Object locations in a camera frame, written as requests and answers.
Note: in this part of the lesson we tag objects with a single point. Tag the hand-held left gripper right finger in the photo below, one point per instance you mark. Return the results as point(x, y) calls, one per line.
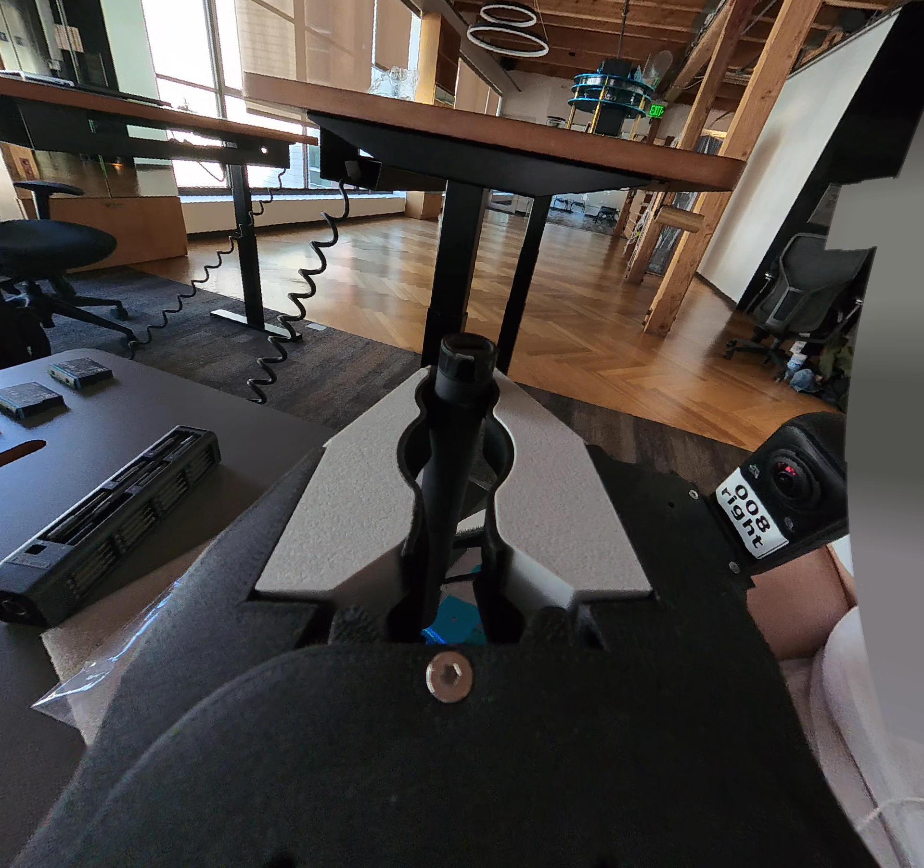
point(570, 514)

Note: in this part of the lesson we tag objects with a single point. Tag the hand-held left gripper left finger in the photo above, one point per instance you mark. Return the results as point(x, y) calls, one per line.
point(339, 507)

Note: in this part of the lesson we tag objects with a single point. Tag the black electric screwdriver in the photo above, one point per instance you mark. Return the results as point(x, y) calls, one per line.
point(447, 485)

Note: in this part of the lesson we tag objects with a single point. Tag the blue metal servo bracket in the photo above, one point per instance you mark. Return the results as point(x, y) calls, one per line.
point(458, 619)

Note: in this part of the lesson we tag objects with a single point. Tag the person's right forearm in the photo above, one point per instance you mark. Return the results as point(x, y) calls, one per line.
point(801, 608)

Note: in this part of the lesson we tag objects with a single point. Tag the dark grey desk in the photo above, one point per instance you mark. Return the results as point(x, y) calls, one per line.
point(216, 413)

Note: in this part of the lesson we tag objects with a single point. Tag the wooden standing desk black legs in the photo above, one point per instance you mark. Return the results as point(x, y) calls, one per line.
point(144, 114)
point(505, 135)

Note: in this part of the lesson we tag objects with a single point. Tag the small blue bag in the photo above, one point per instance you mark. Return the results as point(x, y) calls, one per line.
point(801, 376)

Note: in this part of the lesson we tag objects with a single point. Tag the green cloth bag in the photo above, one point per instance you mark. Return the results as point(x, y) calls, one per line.
point(837, 370)

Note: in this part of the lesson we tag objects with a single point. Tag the black screwdriver bit case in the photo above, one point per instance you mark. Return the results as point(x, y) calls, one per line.
point(108, 521)

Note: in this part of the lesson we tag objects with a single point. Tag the small black flat box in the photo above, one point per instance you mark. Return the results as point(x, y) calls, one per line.
point(32, 399)
point(81, 371)

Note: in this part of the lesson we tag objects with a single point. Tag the wooden peg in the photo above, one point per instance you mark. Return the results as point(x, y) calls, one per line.
point(682, 220)

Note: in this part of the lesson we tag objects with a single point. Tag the clear plastic bag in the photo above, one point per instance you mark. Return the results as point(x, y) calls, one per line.
point(65, 698)

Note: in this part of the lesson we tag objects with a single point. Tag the low wooden cabinet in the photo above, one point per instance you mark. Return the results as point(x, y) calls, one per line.
point(137, 229)

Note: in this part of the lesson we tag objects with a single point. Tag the black swivel chair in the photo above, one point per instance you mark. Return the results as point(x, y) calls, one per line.
point(50, 244)

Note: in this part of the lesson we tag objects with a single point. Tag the blue tiered robot chassis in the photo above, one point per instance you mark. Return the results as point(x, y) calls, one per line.
point(610, 96)

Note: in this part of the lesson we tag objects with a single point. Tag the crumpled clear plastic wrap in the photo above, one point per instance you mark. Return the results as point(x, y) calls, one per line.
point(397, 81)

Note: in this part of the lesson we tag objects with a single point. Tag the beige roller blind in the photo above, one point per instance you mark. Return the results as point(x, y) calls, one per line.
point(310, 16)

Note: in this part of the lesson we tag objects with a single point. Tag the thick wooden post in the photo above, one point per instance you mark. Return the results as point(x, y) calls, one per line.
point(714, 74)
point(722, 218)

